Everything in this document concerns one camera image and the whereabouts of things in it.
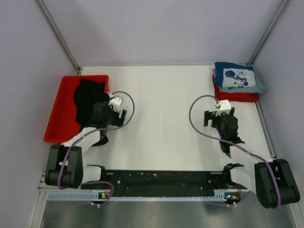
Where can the black t-shirt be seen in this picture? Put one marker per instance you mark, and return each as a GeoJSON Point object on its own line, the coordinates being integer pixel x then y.
{"type": "Point", "coordinates": [86, 94]}

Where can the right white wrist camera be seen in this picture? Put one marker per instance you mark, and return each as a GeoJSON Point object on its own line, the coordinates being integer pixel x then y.
{"type": "Point", "coordinates": [223, 106]}

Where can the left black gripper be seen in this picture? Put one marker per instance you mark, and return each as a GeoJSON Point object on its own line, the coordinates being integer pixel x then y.
{"type": "Point", "coordinates": [118, 120]}

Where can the right aluminium frame post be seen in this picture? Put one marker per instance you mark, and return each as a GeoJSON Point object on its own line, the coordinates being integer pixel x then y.
{"type": "Point", "coordinates": [270, 28]}

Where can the left aluminium frame post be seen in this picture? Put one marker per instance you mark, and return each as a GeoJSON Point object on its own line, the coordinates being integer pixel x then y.
{"type": "Point", "coordinates": [50, 21]}

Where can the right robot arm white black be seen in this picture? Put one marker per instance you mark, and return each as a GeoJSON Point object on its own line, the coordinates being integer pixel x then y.
{"type": "Point", "coordinates": [270, 179]}

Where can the folded light blue t-shirt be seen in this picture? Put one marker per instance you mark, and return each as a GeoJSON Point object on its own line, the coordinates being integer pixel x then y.
{"type": "Point", "coordinates": [259, 88]}

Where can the grey slotted cable duct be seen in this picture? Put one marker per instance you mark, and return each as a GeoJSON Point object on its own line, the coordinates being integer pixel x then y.
{"type": "Point", "coordinates": [96, 196]}

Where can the red plastic bin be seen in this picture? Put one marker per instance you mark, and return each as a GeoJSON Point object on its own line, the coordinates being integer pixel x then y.
{"type": "Point", "coordinates": [62, 125]}

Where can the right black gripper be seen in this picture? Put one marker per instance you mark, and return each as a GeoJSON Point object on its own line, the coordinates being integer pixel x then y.
{"type": "Point", "coordinates": [208, 115]}

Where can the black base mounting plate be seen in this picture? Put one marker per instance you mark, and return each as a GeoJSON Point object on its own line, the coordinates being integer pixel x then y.
{"type": "Point", "coordinates": [133, 183]}

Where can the folded red t-shirt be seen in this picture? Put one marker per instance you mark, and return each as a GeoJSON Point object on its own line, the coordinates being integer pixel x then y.
{"type": "Point", "coordinates": [237, 97]}

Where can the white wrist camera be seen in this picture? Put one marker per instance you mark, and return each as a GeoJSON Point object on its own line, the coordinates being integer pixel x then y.
{"type": "Point", "coordinates": [115, 102]}
{"type": "Point", "coordinates": [223, 106]}

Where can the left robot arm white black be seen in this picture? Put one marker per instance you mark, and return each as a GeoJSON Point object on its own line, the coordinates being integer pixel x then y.
{"type": "Point", "coordinates": [65, 166]}

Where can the aluminium frame post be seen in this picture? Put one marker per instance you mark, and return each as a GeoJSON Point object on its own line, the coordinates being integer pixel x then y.
{"type": "Point", "coordinates": [270, 28]}
{"type": "Point", "coordinates": [50, 21]}

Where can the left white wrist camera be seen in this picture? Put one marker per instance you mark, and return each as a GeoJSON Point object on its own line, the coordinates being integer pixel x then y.
{"type": "Point", "coordinates": [115, 102]}

